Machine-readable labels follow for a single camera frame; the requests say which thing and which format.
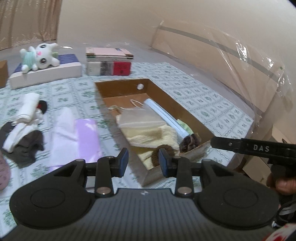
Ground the dark grey sock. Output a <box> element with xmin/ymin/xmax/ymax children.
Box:
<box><xmin>1</xmin><ymin>121</ymin><xmax>44</xmax><ymax>168</ymax></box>

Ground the brown fuzzy sock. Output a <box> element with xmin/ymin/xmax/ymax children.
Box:
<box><xmin>179</xmin><ymin>133</ymin><xmax>202</xmax><ymax>153</ymax></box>

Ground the green cleaning cloth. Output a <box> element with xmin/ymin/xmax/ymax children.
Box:
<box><xmin>177</xmin><ymin>119</ymin><xmax>194</xmax><ymax>135</ymax></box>

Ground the white fashion sock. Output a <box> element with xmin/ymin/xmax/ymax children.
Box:
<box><xmin>13</xmin><ymin>93</ymin><xmax>43</xmax><ymax>126</ymax></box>

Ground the black red round pad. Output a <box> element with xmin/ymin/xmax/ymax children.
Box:
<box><xmin>37</xmin><ymin>100</ymin><xmax>48</xmax><ymax>114</ymax></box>

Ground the yellow towel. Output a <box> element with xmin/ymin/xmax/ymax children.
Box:
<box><xmin>116</xmin><ymin>106</ymin><xmax>180</xmax><ymax>170</ymax></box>

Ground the person right hand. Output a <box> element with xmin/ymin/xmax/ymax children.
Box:
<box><xmin>266</xmin><ymin>174</ymin><xmax>296</xmax><ymax>195</ymax></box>

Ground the purple tissue pack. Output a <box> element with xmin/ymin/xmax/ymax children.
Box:
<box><xmin>48</xmin><ymin>108</ymin><xmax>103</xmax><ymax>172</ymax></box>

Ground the pink tumbler cup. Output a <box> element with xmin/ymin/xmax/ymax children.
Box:
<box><xmin>0</xmin><ymin>153</ymin><xmax>11</xmax><ymax>190</ymax></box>

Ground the floral green white tablecloth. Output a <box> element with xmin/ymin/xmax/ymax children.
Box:
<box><xmin>1</xmin><ymin>63</ymin><xmax>253</xmax><ymax>235</ymax></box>

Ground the plastic wrapped headboard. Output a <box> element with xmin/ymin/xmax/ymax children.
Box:
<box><xmin>151</xmin><ymin>21</ymin><xmax>295</xmax><ymax>119</ymax></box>

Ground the brown cardboard tray box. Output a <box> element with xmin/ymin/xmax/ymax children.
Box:
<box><xmin>95</xmin><ymin>79</ymin><xmax>214</xmax><ymax>186</ymax></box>

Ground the white blue flat box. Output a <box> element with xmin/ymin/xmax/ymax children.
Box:
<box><xmin>8</xmin><ymin>54</ymin><xmax>82</xmax><ymax>90</ymax></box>

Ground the small brown cardboard box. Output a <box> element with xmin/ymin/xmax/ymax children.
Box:
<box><xmin>0</xmin><ymin>60</ymin><xmax>9</xmax><ymax>88</ymax></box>

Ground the white bunny plush toy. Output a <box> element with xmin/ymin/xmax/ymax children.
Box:
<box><xmin>20</xmin><ymin>43</ymin><xmax>60</xmax><ymax>74</ymax></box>

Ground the stack of books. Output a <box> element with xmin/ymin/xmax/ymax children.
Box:
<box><xmin>85</xmin><ymin>47</ymin><xmax>134</xmax><ymax>76</ymax></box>

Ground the beige curtain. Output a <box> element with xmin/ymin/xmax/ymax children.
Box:
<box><xmin>1</xmin><ymin>0</ymin><xmax>62</xmax><ymax>50</ymax></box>

